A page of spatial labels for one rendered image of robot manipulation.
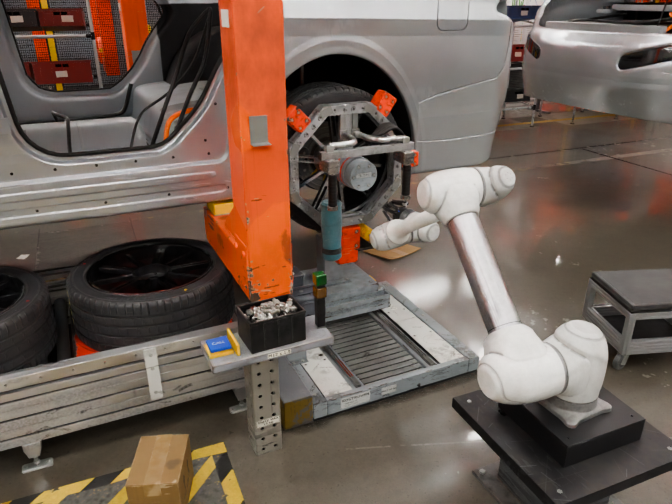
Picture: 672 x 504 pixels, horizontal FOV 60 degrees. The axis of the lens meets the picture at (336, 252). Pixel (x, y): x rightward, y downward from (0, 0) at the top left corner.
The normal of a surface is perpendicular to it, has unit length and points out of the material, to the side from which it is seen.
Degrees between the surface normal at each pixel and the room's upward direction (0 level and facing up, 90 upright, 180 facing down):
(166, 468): 0
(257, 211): 90
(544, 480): 0
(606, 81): 92
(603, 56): 84
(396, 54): 90
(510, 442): 0
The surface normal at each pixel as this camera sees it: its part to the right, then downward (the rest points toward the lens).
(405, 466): 0.00, -0.92
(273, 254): 0.43, 0.36
